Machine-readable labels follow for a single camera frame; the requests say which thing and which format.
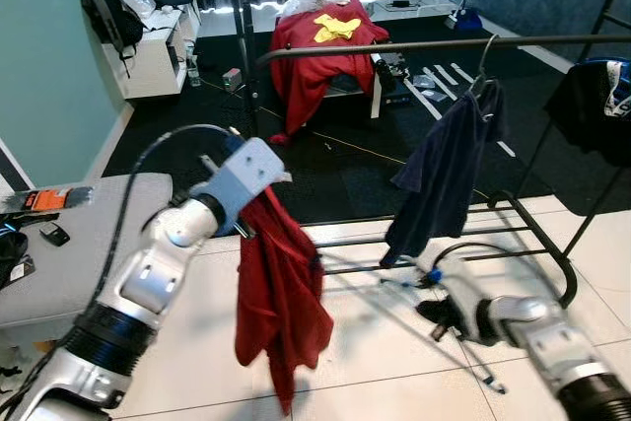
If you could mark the clear plastic bottle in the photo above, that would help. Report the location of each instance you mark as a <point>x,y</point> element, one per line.
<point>192,64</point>

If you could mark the grey metal hanger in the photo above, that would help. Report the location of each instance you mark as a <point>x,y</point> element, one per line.
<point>486,58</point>

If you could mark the black garment white collar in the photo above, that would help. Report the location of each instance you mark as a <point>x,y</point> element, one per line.
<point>582,105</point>

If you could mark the red cloth yellow patch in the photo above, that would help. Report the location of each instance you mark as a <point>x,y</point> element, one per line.
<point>315,66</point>

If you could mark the white soft bag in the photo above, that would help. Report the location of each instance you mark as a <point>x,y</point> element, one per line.
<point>140,2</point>

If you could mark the black backpack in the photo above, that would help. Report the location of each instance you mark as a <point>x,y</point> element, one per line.
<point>108,17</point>

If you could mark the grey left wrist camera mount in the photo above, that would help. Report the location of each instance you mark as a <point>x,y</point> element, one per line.
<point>246,175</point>

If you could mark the orange black flat item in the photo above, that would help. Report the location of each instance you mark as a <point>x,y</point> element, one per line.
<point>44,199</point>

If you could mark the grey ottoman wooden feet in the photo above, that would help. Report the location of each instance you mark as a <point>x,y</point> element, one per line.
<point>69,263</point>

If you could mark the navy t-shirt gold print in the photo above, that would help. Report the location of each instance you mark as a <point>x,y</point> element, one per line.
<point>444,175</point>

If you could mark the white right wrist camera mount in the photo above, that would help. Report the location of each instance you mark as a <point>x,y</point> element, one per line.
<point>449,283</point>

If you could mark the black machine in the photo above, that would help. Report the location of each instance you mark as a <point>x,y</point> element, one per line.
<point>391,66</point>

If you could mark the red shirt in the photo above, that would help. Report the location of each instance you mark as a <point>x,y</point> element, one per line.
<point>281,293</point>

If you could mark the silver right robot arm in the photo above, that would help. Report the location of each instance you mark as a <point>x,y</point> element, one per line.
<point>542,332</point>

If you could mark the white shelf cabinet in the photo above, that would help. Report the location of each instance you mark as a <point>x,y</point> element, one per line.
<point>148,66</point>

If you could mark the black stand pole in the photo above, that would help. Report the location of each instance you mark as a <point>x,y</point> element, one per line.
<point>244,66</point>

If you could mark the small black item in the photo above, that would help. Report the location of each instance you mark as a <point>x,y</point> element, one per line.
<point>55,235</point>

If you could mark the small grey box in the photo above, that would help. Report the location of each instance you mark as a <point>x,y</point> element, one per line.
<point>232,80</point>

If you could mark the black metal clothes rack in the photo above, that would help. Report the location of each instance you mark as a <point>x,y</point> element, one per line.
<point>394,46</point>

